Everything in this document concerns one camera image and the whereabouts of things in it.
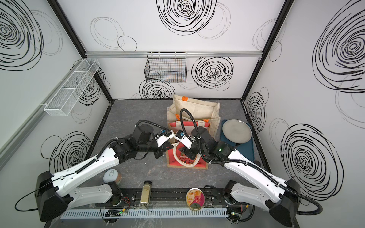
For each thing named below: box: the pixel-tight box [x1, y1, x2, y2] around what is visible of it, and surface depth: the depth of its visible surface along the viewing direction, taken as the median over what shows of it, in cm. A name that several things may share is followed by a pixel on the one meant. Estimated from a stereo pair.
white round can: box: [103, 168, 119, 184], surface depth 77 cm
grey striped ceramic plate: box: [222, 118, 253, 144], surface depth 102 cm
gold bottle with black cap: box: [140, 180, 152, 205], surface depth 74 cm
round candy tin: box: [185, 187, 205, 211], surface depth 72 cm
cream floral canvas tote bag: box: [166, 95, 221, 138], surface depth 93 cm
